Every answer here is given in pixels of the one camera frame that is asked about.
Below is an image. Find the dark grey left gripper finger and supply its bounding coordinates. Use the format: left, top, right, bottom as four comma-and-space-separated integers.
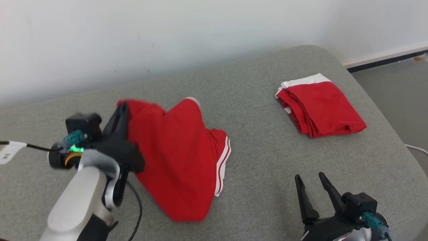
124, 100, 130, 141
102, 100, 127, 140

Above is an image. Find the red basketball jersey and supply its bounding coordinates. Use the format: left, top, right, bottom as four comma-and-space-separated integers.
117, 97, 232, 222

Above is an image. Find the thin black looping cable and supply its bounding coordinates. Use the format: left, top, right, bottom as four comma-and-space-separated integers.
127, 181, 144, 241

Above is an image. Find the white floor cable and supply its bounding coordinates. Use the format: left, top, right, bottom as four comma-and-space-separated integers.
404, 143, 428, 155

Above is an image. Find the black cable with teal connector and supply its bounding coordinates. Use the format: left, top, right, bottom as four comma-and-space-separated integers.
0, 130, 84, 153
361, 212, 392, 241

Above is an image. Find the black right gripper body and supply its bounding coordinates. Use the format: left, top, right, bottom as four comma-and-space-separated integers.
302, 214, 368, 241

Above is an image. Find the black white wall baseboard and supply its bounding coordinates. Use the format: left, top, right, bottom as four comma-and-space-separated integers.
343, 44, 428, 73

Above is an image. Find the red shorts white waistband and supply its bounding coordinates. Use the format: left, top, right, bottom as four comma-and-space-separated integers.
275, 73, 367, 139

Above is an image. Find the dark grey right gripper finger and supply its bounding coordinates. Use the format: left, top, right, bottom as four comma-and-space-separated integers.
319, 172, 345, 215
295, 174, 320, 224

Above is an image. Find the white paper cable tag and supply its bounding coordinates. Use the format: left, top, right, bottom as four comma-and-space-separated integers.
0, 141, 27, 165

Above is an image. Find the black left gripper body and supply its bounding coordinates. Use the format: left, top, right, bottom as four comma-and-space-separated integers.
88, 135, 145, 174

